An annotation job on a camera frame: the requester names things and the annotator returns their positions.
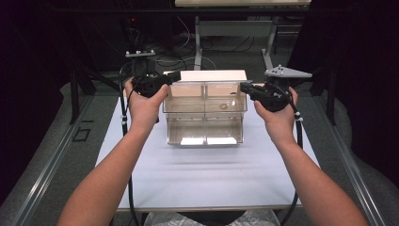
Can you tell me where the white desk with metal legs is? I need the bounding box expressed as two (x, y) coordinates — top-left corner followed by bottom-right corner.
(174, 0), (312, 81)

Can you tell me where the person's white lace clothing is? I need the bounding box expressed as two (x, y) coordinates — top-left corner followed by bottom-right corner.
(143, 209), (282, 226)

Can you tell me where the pale lilac table mat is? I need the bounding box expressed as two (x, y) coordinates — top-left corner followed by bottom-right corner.
(94, 93), (321, 212)

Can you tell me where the person's right hand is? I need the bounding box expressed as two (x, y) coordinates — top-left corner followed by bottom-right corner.
(253, 87), (299, 147)

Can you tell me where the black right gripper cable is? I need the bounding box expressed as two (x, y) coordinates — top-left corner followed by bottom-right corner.
(279, 93), (304, 226)

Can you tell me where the black metal stand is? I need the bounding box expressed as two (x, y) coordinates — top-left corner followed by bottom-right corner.
(282, 60), (339, 127)
(69, 60), (124, 125)

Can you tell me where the dark curtain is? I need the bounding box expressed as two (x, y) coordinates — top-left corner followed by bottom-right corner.
(282, 0), (399, 189)
(0, 0), (76, 208)

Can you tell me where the clear plastic drawer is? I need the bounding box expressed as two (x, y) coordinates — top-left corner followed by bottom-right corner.
(205, 112), (245, 146)
(204, 81), (248, 113)
(163, 81), (207, 114)
(166, 112), (207, 147)

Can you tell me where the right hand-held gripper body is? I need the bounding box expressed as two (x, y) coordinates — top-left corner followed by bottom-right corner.
(249, 64), (313, 113)

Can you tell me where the person's left hand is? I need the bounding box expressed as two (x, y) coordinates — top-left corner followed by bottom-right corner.
(124, 76), (170, 135)

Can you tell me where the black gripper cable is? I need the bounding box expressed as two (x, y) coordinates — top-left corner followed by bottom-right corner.
(118, 61), (141, 226)
(279, 93), (304, 226)

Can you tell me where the dark cloth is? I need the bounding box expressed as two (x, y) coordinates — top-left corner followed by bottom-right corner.
(174, 210), (247, 226)

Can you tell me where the clear plastic drawer cabinet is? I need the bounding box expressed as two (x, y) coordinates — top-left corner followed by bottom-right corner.
(160, 69), (248, 147)

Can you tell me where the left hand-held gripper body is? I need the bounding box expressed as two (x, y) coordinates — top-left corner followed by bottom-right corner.
(125, 49), (172, 99)

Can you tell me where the dark computer tower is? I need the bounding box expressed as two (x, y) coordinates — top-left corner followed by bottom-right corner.
(77, 14), (139, 73)

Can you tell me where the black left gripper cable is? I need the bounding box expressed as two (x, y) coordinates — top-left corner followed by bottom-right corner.
(118, 61), (141, 226)

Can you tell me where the tangle of floor cables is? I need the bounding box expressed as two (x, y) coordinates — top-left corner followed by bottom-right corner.
(125, 17), (256, 88)

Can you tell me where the aluminium floor rail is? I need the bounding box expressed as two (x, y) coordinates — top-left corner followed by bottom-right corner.
(312, 94), (388, 226)
(10, 94), (96, 226)

